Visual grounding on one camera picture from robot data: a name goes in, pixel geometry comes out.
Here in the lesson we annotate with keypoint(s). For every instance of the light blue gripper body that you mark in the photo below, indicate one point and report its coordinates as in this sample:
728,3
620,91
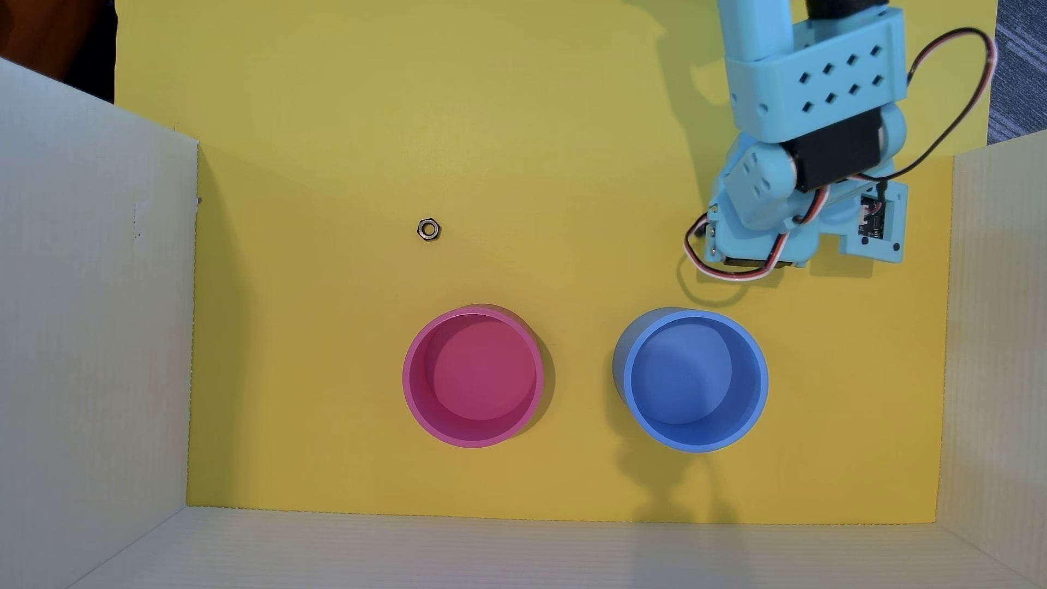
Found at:
737,265

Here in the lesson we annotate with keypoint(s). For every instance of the light blue robot arm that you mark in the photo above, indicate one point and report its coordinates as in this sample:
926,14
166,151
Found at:
810,74

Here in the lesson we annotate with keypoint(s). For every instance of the white cardboard box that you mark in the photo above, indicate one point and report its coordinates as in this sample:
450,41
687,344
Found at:
82,327

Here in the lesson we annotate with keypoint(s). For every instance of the blue round cup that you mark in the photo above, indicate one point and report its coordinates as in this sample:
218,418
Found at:
695,384

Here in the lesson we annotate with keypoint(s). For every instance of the yellow paper mat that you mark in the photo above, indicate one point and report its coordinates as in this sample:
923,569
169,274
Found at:
572,123

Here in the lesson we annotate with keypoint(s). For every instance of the silver hex nut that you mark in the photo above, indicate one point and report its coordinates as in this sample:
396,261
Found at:
428,230

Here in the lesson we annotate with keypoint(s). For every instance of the pink round cup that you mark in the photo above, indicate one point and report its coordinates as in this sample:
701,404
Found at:
474,384

